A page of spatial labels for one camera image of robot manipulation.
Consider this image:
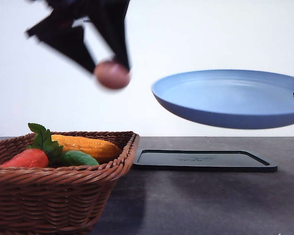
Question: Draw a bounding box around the brown egg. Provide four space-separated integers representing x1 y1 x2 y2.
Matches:
94 61 131 89

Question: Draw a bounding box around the brown woven wicker basket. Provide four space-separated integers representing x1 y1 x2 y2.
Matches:
0 132 140 235

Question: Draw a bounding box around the white wall power socket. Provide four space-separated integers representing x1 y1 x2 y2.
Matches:
72 18 95 29

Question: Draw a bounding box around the green toy cucumber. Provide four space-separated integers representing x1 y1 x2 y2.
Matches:
61 150 99 166

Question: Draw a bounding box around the blue round plate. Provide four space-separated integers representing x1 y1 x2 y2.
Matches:
151 70 294 129

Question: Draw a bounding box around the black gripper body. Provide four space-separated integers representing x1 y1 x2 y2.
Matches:
31 0 131 19

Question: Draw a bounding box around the black rectangular tray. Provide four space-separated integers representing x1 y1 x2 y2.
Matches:
133 149 278 172

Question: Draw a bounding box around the orange toy carrot with leaves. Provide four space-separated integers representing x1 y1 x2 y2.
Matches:
0 122 63 167

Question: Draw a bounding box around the yellow toy corn cob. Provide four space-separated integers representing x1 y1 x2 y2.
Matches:
51 135 120 160

